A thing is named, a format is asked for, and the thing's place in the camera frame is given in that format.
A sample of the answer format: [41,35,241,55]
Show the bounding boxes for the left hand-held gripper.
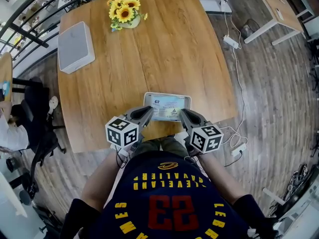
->
[105,105,155,157]

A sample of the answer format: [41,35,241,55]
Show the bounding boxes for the wooden table with white legs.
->
[57,0,239,154]

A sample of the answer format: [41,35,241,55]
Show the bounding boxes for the person's olive trousers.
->
[133,135,190,159]

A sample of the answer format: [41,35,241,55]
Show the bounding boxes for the wooden side table white legs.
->
[243,0,305,46]

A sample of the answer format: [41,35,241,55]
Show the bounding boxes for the light blue tissue pack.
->
[150,95,186,122]

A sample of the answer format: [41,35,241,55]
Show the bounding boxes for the round grey floor device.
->
[240,18,260,39]

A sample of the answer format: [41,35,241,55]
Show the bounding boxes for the black floor cable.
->
[223,150,244,168]

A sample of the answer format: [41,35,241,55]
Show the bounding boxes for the white floor cable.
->
[218,0,249,149]

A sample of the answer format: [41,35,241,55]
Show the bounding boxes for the black office chair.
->
[11,76,67,168]

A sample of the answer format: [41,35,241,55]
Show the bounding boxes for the black cable bundle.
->
[286,162,317,202]

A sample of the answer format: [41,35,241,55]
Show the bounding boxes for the white counter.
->
[0,170,28,219]

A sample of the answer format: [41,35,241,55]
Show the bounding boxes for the person's black left sleeve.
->
[59,198,102,239]

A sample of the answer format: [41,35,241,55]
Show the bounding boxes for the person's right forearm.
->
[198,152,248,206]

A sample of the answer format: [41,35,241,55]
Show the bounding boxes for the black chairs group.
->
[307,37,319,91]

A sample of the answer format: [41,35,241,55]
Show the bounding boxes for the person's black sleeve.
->
[59,198,102,239]
[233,194,279,239]

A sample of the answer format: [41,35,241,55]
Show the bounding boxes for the person's left forearm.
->
[81,149,131,212]

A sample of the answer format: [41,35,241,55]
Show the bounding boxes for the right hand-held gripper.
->
[179,109,224,157]

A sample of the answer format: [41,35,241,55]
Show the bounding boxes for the navy jersey with yellow print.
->
[96,150,250,239]

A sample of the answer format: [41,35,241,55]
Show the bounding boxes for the white power strip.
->
[222,34,240,50]
[231,142,248,157]

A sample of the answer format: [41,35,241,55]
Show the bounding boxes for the round wooden table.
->
[0,52,13,105]

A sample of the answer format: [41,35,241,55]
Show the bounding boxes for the sunflower bouquet in vase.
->
[106,0,149,32]

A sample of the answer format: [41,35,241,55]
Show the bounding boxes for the white tissue box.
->
[143,91,192,123]

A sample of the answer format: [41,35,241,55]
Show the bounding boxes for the large white square box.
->
[57,21,96,75]

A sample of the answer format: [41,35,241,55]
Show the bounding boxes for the black wristband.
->
[115,148,128,169]

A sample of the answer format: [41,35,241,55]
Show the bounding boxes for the person's black right sleeve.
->
[233,194,279,239]

